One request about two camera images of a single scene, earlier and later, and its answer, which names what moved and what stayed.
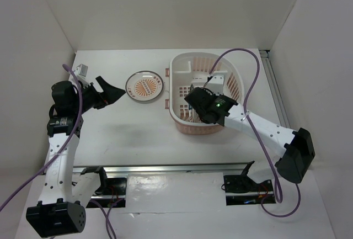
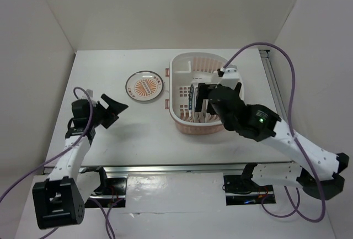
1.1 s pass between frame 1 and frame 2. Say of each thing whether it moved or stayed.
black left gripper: moved
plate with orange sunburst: stayed
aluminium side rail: stayed
